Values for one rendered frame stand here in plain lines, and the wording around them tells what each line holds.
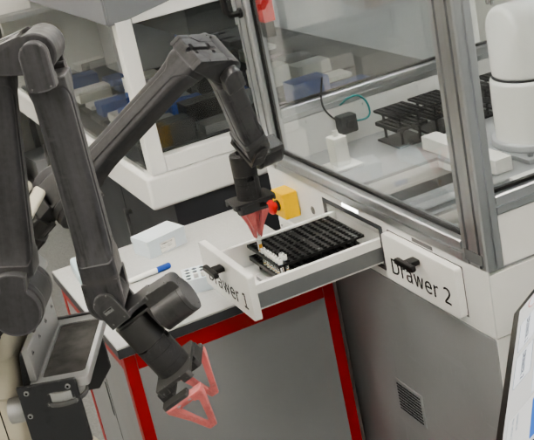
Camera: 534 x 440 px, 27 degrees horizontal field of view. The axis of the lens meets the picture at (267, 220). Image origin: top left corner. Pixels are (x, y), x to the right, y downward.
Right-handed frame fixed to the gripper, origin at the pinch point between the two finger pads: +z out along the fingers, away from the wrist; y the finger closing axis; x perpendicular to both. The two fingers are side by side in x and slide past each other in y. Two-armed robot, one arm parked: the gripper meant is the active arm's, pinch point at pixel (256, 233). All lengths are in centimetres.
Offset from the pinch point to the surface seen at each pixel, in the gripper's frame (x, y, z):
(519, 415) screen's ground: -109, -9, -7
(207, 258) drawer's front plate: 7.6, -10.7, 5.0
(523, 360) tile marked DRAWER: -98, 1, -7
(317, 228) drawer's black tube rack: 1.0, 15.6, 4.3
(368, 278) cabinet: -6.5, 23.0, 17.7
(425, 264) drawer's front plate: -37.7, 20.8, 3.5
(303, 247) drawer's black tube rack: -6.6, 7.8, 4.3
